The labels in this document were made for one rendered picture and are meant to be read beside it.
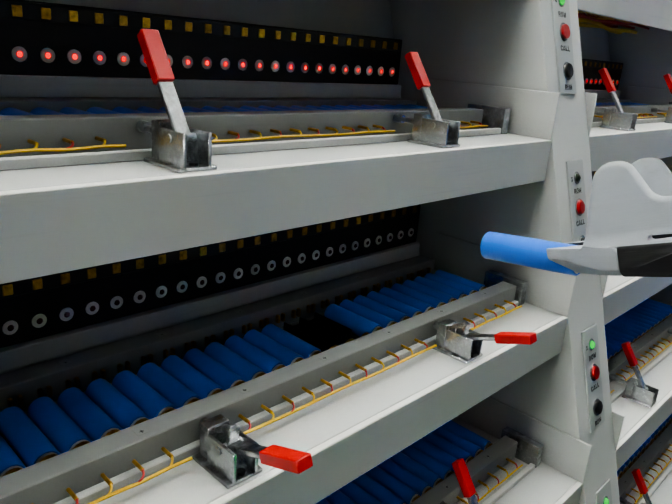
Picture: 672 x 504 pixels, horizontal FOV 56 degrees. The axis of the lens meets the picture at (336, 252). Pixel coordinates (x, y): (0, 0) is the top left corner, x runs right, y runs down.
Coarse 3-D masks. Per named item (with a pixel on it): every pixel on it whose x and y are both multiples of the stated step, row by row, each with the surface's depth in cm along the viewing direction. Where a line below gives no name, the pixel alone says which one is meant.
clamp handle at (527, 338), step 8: (464, 328) 58; (472, 336) 58; (480, 336) 57; (488, 336) 56; (496, 336) 56; (504, 336) 55; (512, 336) 54; (520, 336) 54; (528, 336) 53; (536, 336) 54; (528, 344) 54
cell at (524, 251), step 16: (496, 240) 40; (512, 240) 40; (528, 240) 39; (544, 240) 39; (496, 256) 40; (512, 256) 40; (528, 256) 39; (544, 256) 38; (560, 272) 38; (576, 272) 37
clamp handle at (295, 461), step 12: (228, 432) 40; (228, 444) 40; (240, 444) 40; (252, 444) 39; (252, 456) 38; (264, 456) 37; (276, 456) 36; (288, 456) 36; (300, 456) 35; (288, 468) 35; (300, 468) 35
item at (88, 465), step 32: (512, 288) 71; (416, 320) 60; (352, 352) 53; (384, 352) 56; (256, 384) 47; (288, 384) 48; (320, 384) 51; (352, 384) 51; (160, 416) 42; (192, 416) 42; (224, 416) 44; (96, 448) 38; (128, 448) 39; (160, 448) 40; (0, 480) 35; (32, 480) 35; (64, 480) 36; (96, 480) 38
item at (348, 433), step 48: (240, 288) 60; (288, 288) 64; (528, 288) 73; (48, 336) 48; (96, 336) 50; (384, 384) 53; (432, 384) 54; (480, 384) 59; (288, 432) 45; (336, 432) 46; (384, 432) 49; (192, 480) 40; (288, 480) 42; (336, 480) 46
